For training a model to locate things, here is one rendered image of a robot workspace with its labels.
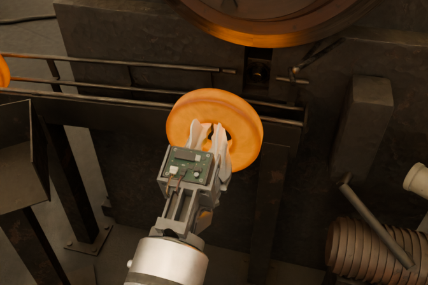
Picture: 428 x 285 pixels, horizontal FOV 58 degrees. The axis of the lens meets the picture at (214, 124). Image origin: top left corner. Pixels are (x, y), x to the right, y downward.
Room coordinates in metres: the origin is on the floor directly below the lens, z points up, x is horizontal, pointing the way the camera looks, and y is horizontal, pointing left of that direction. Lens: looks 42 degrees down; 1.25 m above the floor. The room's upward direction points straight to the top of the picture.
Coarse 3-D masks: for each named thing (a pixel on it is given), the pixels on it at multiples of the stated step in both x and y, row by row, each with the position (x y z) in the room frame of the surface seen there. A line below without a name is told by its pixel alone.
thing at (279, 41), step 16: (176, 0) 0.66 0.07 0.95; (368, 0) 0.58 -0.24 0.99; (192, 16) 0.66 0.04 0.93; (336, 16) 0.60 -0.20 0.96; (352, 16) 0.59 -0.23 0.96; (208, 32) 0.65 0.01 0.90; (224, 32) 0.64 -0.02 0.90; (240, 32) 0.63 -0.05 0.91; (304, 32) 0.61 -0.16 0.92; (320, 32) 0.60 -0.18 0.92; (336, 32) 0.59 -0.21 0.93
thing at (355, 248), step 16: (336, 224) 0.49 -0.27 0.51; (352, 224) 0.48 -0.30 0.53; (368, 224) 0.49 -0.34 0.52; (384, 224) 0.49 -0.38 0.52; (336, 240) 0.45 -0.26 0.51; (352, 240) 0.44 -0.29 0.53; (368, 240) 0.44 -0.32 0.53; (400, 240) 0.44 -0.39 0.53; (416, 240) 0.44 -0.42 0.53; (336, 256) 0.43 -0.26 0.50; (352, 256) 0.42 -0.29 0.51; (368, 256) 0.42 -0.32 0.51; (384, 256) 0.41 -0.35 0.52; (416, 256) 0.41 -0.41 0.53; (336, 272) 0.41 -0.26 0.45; (352, 272) 0.40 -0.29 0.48; (368, 272) 0.39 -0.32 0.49; (384, 272) 0.39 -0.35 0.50; (400, 272) 0.39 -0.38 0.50; (416, 272) 0.39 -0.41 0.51
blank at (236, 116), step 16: (192, 96) 0.46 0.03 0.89; (208, 96) 0.45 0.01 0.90; (224, 96) 0.45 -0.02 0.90; (176, 112) 0.45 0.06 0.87; (192, 112) 0.45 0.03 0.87; (208, 112) 0.44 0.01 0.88; (224, 112) 0.44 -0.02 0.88; (240, 112) 0.43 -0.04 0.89; (256, 112) 0.46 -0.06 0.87; (176, 128) 0.45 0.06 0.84; (224, 128) 0.44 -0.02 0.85; (240, 128) 0.43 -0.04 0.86; (256, 128) 0.43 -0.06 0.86; (176, 144) 0.45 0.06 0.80; (208, 144) 0.46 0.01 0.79; (240, 144) 0.43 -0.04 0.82; (256, 144) 0.42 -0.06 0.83; (240, 160) 0.43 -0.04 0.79
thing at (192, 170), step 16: (176, 160) 0.34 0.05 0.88; (192, 160) 0.34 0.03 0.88; (208, 160) 0.34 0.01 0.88; (160, 176) 0.32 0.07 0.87; (176, 176) 0.32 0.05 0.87; (192, 176) 0.32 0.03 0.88; (208, 176) 0.32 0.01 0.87; (176, 192) 0.30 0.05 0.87; (192, 192) 0.30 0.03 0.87; (208, 192) 0.30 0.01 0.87; (176, 208) 0.28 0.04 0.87; (192, 208) 0.28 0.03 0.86; (208, 208) 0.32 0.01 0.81; (160, 224) 0.26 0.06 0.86; (176, 224) 0.26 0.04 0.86; (192, 224) 0.29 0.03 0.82; (192, 240) 0.25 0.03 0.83
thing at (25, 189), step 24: (0, 120) 0.65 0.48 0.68; (24, 120) 0.67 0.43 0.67; (0, 144) 0.64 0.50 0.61; (24, 144) 0.65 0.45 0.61; (0, 168) 0.58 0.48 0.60; (24, 168) 0.58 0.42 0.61; (0, 192) 0.51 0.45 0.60; (24, 192) 0.51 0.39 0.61; (48, 192) 0.50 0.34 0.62; (0, 216) 0.51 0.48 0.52; (24, 216) 0.53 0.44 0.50; (24, 240) 0.52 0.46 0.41; (24, 264) 0.51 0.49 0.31; (48, 264) 0.52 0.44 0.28
